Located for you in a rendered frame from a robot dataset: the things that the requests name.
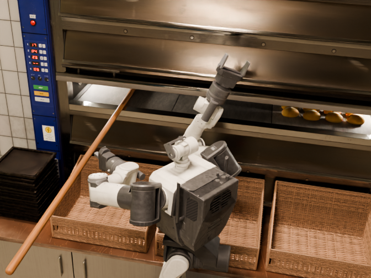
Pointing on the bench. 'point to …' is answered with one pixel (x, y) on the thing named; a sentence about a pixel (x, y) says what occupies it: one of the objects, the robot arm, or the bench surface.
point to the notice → (48, 133)
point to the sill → (226, 123)
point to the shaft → (64, 190)
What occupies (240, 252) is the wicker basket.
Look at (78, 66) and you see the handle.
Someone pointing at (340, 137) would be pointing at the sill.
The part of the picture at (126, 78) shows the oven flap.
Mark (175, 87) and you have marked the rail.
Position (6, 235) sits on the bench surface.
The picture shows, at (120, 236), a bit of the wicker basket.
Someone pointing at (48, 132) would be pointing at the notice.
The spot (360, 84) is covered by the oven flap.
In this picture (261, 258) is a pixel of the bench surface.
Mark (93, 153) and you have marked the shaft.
